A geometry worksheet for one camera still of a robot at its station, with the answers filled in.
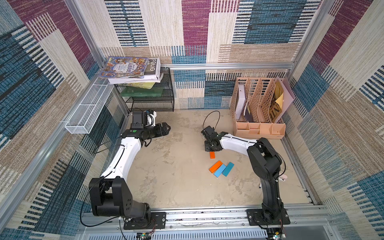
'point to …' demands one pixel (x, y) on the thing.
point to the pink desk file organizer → (257, 106)
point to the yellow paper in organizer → (280, 100)
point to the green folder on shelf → (139, 91)
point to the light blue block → (220, 170)
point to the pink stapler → (283, 177)
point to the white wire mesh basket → (86, 114)
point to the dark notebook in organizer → (248, 116)
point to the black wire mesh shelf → (153, 103)
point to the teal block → (228, 169)
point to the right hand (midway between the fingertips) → (209, 145)
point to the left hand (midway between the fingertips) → (163, 128)
